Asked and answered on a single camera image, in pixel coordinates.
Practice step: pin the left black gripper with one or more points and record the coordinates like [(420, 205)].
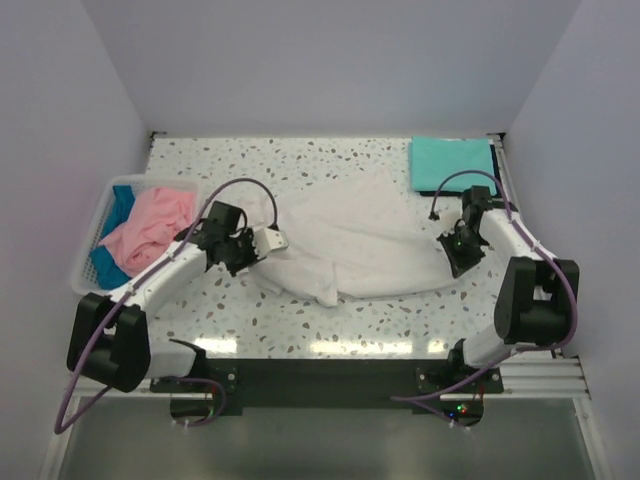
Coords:
[(247, 238)]

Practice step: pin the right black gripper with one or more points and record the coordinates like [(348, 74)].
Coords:
[(459, 264)]

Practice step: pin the white t shirt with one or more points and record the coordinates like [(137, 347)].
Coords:
[(354, 237)]

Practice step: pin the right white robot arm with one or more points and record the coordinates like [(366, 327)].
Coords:
[(536, 307)]

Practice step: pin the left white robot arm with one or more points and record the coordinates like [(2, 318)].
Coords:
[(111, 342)]

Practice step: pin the pink t shirt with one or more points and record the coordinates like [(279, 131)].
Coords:
[(157, 215)]

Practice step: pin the folded black t shirt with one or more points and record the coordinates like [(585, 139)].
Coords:
[(496, 165)]

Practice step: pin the folded teal t shirt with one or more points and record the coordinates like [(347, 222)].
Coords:
[(450, 162)]

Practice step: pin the blue t shirt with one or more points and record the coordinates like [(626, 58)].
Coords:
[(108, 274)]

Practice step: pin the white plastic basket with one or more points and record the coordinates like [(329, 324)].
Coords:
[(83, 278)]

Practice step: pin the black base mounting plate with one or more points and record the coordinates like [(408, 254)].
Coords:
[(231, 386)]

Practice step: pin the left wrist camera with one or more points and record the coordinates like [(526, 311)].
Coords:
[(268, 240)]

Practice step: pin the aluminium frame rail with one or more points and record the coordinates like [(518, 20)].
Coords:
[(523, 377)]

